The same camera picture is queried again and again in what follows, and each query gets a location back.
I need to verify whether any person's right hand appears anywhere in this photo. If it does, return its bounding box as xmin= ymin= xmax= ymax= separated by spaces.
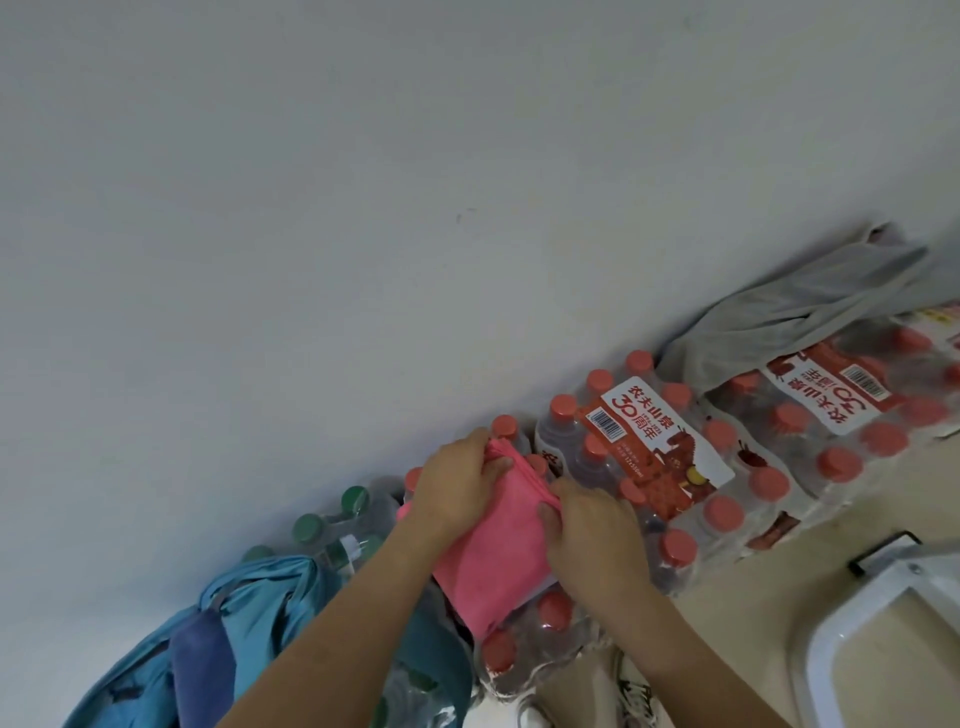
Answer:
xmin=536 ymin=476 xmax=655 ymax=625

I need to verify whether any stack of water bottle packs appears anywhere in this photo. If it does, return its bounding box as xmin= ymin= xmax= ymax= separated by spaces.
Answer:
xmin=238 ymin=298 xmax=960 ymax=728

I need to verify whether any white gym machine frame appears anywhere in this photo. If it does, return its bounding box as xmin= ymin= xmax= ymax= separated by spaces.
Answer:
xmin=785 ymin=529 xmax=960 ymax=728

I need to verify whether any grey-blue towel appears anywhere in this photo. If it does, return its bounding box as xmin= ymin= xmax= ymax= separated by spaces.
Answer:
xmin=167 ymin=608 xmax=239 ymax=728

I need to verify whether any pink towel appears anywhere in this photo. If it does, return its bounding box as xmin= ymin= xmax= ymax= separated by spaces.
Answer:
xmin=395 ymin=437 xmax=565 ymax=648

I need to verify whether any person's left forearm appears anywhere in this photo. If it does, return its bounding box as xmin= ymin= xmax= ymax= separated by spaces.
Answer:
xmin=215 ymin=523 xmax=453 ymax=728

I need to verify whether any person's left hand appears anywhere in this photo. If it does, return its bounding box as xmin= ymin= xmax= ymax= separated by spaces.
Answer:
xmin=407 ymin=427 xmax=517 ymax=539

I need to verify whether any light blue backpack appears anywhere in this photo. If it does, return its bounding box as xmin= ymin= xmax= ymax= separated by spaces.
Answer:
xmin=62 ymin=553 xmax=479 ymax=728

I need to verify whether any person's right forearm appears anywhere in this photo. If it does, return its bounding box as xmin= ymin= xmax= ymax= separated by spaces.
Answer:
xmin=598 ymin=590 xmax=798 ymax=728

